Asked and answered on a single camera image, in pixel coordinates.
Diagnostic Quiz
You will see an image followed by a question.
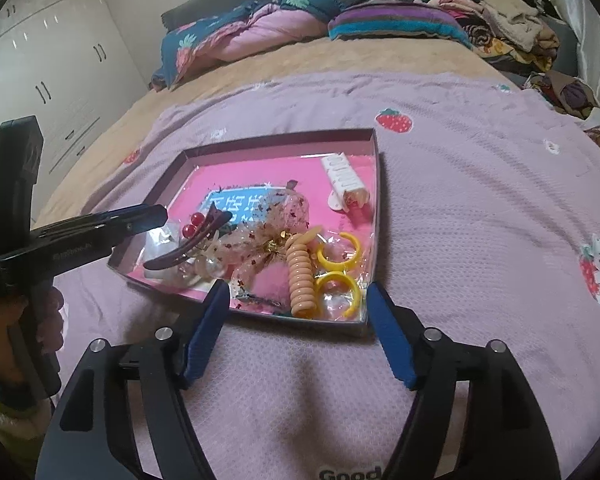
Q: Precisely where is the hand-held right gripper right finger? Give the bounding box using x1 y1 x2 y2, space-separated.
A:
366 282 563 480

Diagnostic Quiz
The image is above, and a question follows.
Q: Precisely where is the white long hair clip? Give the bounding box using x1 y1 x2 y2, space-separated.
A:
321 156 370 213

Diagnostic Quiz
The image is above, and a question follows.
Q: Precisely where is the white wardrobe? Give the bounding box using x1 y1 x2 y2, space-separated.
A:
0 0 148 241

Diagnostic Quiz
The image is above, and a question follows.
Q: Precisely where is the orange spiral hair tie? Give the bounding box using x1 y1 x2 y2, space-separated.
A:
286 225 326 318

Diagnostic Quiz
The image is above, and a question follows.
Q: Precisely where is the teal and pink quilt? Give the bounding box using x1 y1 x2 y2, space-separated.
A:
151 0 346 92

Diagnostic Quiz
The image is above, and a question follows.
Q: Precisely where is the yellow hoop earring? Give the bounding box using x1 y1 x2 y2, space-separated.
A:
316 232 363 267
314 271 362 320

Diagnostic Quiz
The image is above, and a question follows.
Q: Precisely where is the person's left hand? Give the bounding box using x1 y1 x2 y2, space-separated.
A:
0 287 66 386

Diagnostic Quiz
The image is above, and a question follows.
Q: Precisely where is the red cherry hair clip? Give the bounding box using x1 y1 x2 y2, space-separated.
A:
180 211 206 238

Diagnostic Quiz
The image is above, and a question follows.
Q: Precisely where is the striped pillow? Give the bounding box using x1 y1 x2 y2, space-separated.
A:
327 1 473 50

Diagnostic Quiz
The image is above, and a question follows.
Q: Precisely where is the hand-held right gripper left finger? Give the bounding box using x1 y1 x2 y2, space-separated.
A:
35 279 231 480

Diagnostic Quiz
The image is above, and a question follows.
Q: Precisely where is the purple strawberry print blanket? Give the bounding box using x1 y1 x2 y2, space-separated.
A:
35 72 600 480

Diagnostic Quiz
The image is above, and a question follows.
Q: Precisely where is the pile of clothes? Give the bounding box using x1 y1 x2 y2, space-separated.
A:
415 0 600 131

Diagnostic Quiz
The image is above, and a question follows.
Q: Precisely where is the cream curtain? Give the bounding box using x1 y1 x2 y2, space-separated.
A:
550 0 600 161

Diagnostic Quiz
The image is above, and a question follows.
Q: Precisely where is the pink pompom hair clip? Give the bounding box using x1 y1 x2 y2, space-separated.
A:
240 265 293 311

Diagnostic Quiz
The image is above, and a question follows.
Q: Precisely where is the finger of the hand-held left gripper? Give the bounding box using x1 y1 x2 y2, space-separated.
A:
0 230 136 286
30 204 170 242

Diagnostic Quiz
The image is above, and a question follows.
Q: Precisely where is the dotted mesh hair bow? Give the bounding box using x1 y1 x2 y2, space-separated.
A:
215 180 313 291

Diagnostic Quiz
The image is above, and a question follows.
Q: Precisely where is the shallow cardboard box tray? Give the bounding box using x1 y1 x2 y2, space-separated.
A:
107 127 383 338

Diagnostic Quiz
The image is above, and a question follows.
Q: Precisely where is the maroon hair clip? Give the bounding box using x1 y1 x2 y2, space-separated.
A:
142 209 233 271

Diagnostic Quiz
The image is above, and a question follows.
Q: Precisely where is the person's left forearm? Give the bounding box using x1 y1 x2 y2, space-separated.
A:
0 355 56 480

